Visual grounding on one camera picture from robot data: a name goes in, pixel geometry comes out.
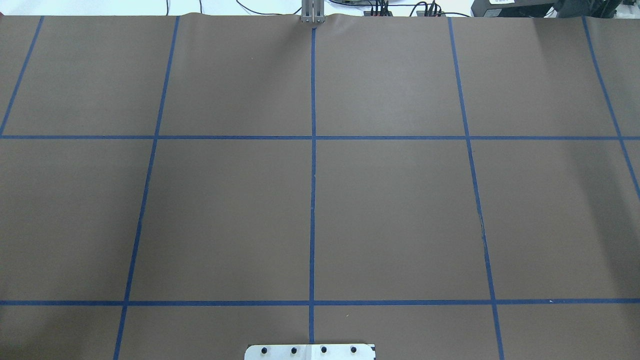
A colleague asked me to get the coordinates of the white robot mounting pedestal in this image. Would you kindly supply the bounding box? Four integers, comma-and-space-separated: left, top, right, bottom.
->
244, 343, 377, 360

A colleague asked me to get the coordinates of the aluminium frame post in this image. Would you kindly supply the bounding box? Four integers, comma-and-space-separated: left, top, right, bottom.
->
300, 0, 326, 25

